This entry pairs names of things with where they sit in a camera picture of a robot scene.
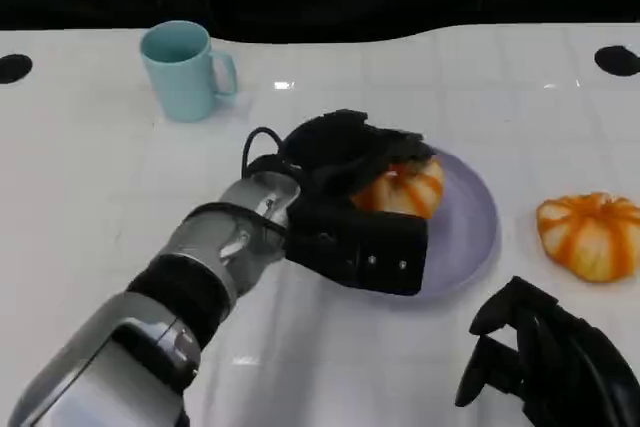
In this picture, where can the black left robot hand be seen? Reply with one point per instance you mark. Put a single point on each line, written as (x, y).
(335, 152)

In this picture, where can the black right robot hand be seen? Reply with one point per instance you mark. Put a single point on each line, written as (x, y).
(565, 367)

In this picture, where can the orange white toy bread roll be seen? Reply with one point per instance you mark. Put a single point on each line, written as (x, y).
(405, 192)
(590, 237)

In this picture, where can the lilac plate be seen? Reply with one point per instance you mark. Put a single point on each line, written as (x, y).
(465, 227)

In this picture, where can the pale green mug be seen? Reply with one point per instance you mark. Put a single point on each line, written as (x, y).
(185, 82)

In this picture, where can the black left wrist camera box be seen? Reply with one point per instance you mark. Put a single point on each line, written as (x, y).
(360, 247)

